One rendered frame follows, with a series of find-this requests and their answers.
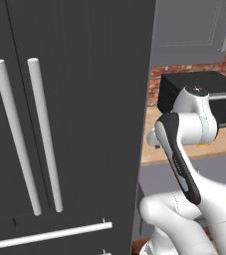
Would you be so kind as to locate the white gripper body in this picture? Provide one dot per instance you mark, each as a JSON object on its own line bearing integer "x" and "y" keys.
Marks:
{"x": 153, "y": 137}

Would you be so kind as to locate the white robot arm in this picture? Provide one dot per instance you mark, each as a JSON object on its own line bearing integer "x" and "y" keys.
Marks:
{"x": 190, "y": 126}

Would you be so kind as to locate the dark grey freezer drawer front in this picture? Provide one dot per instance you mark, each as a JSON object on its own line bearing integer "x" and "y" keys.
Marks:
{"x": 68, "y": 244}

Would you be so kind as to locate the small yellow object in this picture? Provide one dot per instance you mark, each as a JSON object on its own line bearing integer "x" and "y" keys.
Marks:
{"x": 201, "y": 145}

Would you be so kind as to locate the black toaster oven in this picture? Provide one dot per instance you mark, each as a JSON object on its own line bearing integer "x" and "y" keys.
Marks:
{"x": 171, "y": 89}

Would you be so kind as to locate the dark grey fridge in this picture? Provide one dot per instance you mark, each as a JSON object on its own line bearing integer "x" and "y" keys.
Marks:
{"x": 94, "y": 99}

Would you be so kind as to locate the dark grey wide fridge door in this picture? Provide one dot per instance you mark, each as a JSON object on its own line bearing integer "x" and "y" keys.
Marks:
{"x": 94, "y": 99}

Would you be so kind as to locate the grey base cupboard door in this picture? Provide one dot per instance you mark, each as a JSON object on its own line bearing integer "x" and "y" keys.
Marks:
{"x": 138, "y": 219}

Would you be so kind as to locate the grey wall cupboard door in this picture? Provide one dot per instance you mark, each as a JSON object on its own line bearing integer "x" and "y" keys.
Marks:
{"x": 187, "y": 30}

